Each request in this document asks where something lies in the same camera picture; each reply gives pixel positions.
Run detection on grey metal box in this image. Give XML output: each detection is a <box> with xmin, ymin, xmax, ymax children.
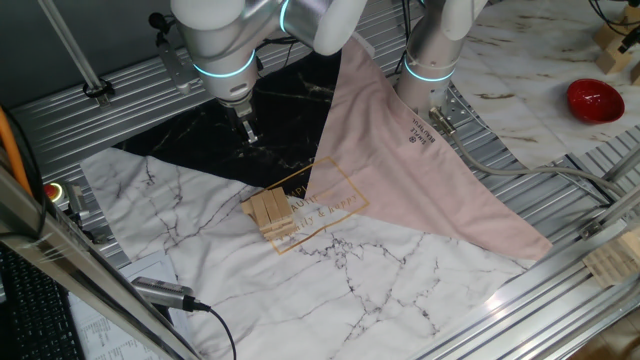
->
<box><xmin>62</xmin><ymin>183</ymin><xmax>92</xmax><ymax>229</ymax></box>

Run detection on grey cable with metal connector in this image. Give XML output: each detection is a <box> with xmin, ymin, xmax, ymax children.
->
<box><xmin>428</xmin><ymin>106</ymin><xmax>629</xmax><ymax>201</ymax></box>

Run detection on white gold-veined marble sheet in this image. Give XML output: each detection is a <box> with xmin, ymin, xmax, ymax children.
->
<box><xmin>447</xmin><ymin>0</ymin><xmax>640</xmax><ymax>171</ymax></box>

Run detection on aluminium corner strut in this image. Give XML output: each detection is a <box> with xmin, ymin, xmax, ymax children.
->
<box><xmin>579</xmin><ymin>144</ymin><xmax>640</xmax><ymax>241</ymax></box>

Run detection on silver box camera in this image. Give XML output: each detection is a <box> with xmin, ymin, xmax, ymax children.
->
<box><xmin>130</xmin><ymin>276</ymin><xmax>197</xmax><ymax>314</ymax></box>

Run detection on black camera cable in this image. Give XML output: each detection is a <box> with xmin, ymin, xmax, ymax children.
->
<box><xmin>192</xmin><ymin>298</ymin><xmax>238</xmax><ymax>360</ymax></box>

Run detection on red bowl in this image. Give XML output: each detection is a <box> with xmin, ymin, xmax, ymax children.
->
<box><xmin>566</xmin><ymin>78</ymin><xmax>626</xmax><ymax>125</ymax></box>

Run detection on aluminium frame bar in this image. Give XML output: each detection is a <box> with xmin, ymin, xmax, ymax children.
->
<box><xmin>0</xmin><ymin>164</ymin><xmax>204</xmax><ymax>360</ymax></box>

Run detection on black looped cable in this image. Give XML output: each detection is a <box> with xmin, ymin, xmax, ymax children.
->
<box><xmin>397</xmin><ymin>0</ymin><xmax>417</xmax><ymax>76</ymax></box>

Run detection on light wooden printed board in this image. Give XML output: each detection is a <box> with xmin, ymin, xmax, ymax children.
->
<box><xmin>582</xmin><ymin>230</ymin><xmax>640</xmax><ymax>290</ymax></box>

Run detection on pink black marble tablecloth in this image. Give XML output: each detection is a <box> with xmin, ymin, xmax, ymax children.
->
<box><xmin>79</xmin><ymin>35</ymin><xmax>554</xmax><ymax>360</ymax></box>

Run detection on printed paper stack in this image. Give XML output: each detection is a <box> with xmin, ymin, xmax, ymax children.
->
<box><xmin>67</xmin><ymin>249</ymin><xmax>194</xmax><ymax>360</ymax></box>

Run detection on grey metal pole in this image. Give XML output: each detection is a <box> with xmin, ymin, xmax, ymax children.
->
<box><xmin>37</xmin><ymin>0</ymin><xmax>112</xmax><ymax>108</ymax></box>

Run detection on red emergency stop button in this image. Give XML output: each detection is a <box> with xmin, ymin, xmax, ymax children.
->
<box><xmin>43</xmin><ymin>181</ymin><xmax>67</xmax><ymax>206</ymax></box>

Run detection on orange cable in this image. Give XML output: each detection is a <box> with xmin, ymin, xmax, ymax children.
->
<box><xmin>0</xmin><ymin>107</ymin><xmax>32</xmax><ymax>197</ymax></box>

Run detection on black foam microphone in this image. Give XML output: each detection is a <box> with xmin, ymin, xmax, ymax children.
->
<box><xmin>148</xmin><ymin>11</ymin><xmax>174</xmax><ymax>49</ymax></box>

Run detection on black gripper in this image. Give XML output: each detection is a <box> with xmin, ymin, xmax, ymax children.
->
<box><xmin>218</xmin><ymin>96</ymin><xmax>260</xmax><ymax>146</ymax></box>

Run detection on neighbouring robot black gripper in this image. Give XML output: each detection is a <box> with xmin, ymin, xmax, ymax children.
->
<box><xmin>615</xmin><ymin>27</ymin><xmax>640</xmax><ymax>55</ymax></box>

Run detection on neighbouring robot black cables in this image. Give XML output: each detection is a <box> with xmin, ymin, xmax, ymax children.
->
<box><xmin>587</xmin><ymin>0</ymin><xmax>640</xmax><ymax>31</ymax></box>

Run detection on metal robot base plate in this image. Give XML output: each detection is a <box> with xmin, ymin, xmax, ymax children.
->
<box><xmin>432</xmin><ymin>87</ymin><xmax>484</xmax><ymax>139</ymax></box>

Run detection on stacked wooden jenga blocks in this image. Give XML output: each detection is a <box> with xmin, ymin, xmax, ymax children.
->
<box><xmin>248</xmin><ymin>199</ymin><xmax>298</xmax><ymax>243</ymax></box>

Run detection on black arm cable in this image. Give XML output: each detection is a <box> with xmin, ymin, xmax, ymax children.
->
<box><xmin>253</xmin><ymin>35</ymin><xmax>306</xmax><ymax>77</ymax></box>

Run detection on black clamp ring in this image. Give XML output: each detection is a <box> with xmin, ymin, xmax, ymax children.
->
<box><xmin>82</xmin><ymin>78</ymin><xmax>116</xmax><ymax>100</ymax></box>

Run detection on black keyboard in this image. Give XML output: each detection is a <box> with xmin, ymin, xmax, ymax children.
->
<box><xmin>0</xmin><ymin>244</ymin><xmax>86</xmax><ymax>360</ymax></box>

